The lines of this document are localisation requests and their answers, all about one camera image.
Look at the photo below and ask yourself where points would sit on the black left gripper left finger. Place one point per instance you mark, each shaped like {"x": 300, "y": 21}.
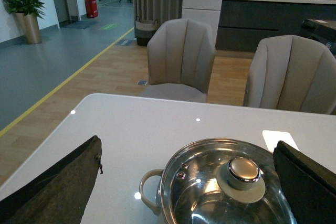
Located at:
{"x": 59, "y": 194}

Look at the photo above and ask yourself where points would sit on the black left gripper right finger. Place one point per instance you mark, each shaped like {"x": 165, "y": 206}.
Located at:
{"x": 308, "y": 186}

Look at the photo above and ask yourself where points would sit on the glass pot lid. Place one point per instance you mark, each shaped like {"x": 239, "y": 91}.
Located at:
{"x": 222, "y": 181}

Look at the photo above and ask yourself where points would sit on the beige chair right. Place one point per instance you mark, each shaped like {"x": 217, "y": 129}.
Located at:
{"x": 291, "y": 73}

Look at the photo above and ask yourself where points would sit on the beige chair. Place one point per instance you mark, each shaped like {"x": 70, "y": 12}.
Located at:
{"x": 291, "y": 73}
{"x": 180, "y": 61}

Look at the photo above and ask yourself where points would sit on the dark kitchen counter cabinet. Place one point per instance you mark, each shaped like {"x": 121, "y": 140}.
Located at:
{"x": 244, "y": 23}

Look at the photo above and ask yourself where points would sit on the woven storage basket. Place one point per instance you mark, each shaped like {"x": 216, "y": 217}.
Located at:
{"x": 144, "y": 30}

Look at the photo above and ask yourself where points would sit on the beige chair left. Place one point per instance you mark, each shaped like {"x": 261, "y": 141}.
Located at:
{"x": 180, "y": 61}

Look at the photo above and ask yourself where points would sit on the potted green plant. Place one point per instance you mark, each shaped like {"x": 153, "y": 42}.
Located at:
{"x": 27, "y": 12}

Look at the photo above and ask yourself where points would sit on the red fire extinguisher box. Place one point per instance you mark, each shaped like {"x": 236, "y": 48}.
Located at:
{"x": 91, "y": 8}

